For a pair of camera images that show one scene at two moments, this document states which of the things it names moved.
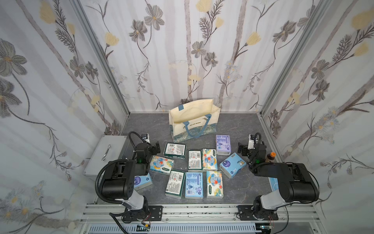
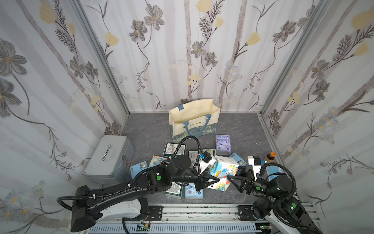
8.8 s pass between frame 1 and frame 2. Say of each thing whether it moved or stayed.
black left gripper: moved
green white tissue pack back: stayed
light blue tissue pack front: stayed
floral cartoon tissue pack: moved
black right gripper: moved
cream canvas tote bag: stayed
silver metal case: stayed
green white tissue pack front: stayed
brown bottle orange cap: stayed
